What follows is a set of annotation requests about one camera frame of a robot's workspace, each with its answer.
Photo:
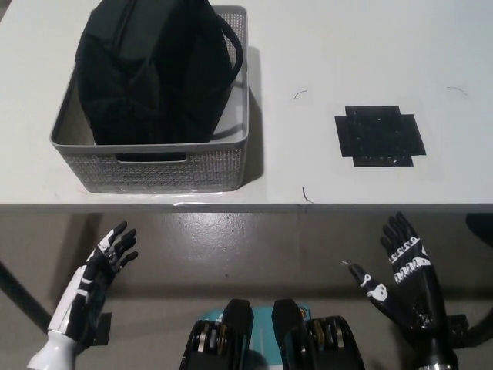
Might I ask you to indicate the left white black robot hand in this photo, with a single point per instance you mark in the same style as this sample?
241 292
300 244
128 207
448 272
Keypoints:
84 285

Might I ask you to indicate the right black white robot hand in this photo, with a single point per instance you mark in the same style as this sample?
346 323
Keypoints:
416 293

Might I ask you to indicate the black fabric lunch bag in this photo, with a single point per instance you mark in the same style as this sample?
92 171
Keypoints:
146 77

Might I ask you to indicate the dark metal table leg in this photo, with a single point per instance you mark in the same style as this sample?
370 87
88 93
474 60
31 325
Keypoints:
23 298

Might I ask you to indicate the dark curved table leg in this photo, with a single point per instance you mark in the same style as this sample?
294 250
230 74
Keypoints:
479 320

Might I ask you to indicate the dark rounded object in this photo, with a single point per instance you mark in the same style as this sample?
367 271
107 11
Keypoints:
481 229

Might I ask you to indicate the grey perforated plastic basket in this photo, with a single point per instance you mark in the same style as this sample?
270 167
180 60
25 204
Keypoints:
154 175

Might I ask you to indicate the black teal robot body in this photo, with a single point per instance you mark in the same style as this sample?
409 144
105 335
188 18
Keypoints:
281 339

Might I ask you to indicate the short thick black thread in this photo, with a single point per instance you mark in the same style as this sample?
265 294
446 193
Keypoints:
306 194

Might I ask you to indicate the black tape patch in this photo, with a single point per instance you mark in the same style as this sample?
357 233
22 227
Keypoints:
379 135

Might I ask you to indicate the faint long thin thread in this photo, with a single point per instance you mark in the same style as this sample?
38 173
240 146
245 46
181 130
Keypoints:
456 88

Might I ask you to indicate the thin curved black thread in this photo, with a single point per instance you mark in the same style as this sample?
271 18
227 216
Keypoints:
300 92

